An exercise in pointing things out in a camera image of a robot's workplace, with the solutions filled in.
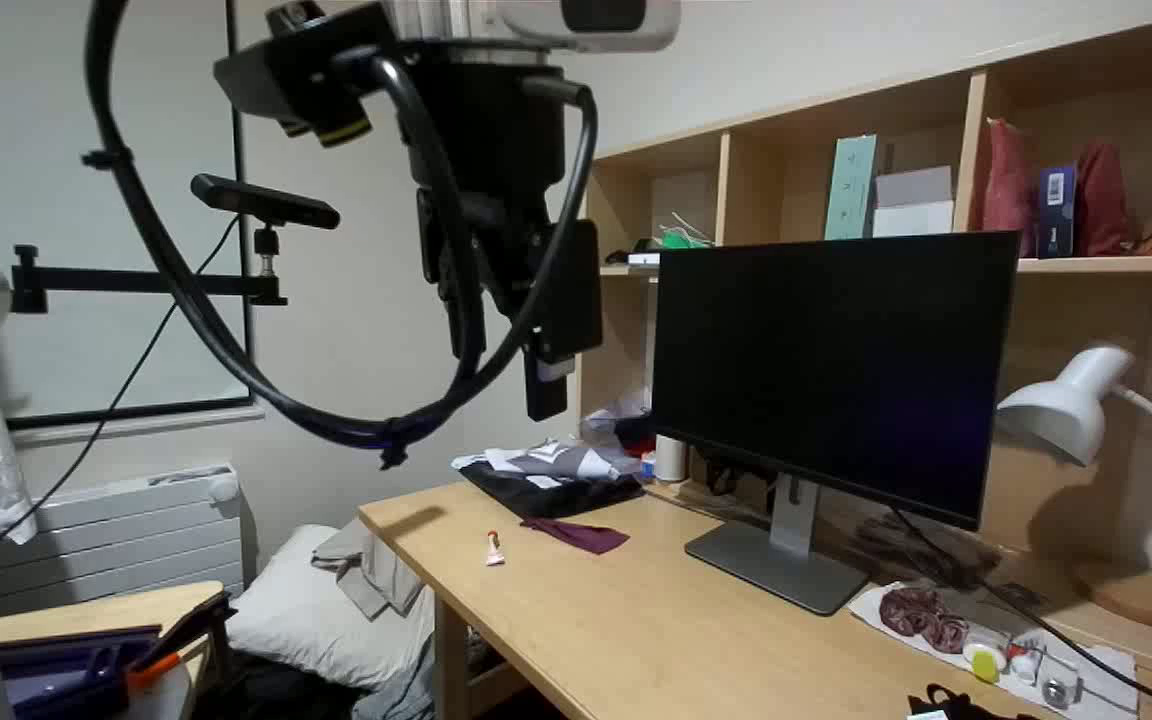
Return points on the white pillow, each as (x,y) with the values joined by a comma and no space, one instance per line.
(298,614)

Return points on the black window frame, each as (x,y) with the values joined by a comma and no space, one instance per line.
(136,411)

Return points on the green white packet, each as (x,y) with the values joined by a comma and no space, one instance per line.
(680,235)

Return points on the red books on shelf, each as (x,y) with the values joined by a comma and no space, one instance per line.
(1007,187)

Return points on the white desk lamp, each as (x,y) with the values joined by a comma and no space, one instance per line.
(1068,404)

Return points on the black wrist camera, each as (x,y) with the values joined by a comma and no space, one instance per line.
(298,65)

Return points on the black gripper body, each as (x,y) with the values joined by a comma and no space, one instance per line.
(497,146)

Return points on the wooden side table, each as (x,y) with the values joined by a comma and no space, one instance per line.
(97,611)

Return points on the black stereo camera bar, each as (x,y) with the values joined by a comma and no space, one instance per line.
(261,203)

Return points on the folded black white clothes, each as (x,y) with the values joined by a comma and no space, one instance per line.
(548,487)

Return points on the grey folded cloth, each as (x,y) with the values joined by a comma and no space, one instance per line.
(368,572)

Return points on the wooden shelf unit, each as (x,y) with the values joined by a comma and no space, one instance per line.
(972,160)

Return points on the yellow green round item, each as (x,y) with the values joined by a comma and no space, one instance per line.
(985,662)

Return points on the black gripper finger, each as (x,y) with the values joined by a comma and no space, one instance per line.
(457,293)
(561,306)

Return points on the purple tool tray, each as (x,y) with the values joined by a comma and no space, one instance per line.
(62,675)

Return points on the purple cloth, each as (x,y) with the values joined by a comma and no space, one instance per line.
(583,536)

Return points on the small white tube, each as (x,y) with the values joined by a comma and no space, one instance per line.
(494,551)

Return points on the white radiator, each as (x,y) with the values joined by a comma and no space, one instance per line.
(122,540)

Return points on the maroon pouch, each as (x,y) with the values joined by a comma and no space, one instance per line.
(1106,203)

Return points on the clear bag with red contents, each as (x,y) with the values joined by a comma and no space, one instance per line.
(916,611)

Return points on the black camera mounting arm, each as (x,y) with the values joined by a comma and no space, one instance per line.
(108,280)

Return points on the silver metal clip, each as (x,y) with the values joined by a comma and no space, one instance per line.
(1048,680)

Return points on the teal book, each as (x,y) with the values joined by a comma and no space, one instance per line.
(851,187)

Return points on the orange black hand tool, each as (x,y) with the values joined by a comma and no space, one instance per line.
(158,662)

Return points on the white box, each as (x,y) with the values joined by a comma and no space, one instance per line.
(915,204)

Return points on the dark clothing pile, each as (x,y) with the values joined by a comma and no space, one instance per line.
(270,691)

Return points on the dark blue box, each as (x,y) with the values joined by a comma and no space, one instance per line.
(1056,211)

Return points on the black computer monitor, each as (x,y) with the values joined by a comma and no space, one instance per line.
(829,363)

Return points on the white cup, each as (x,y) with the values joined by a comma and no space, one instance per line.
(668,460)

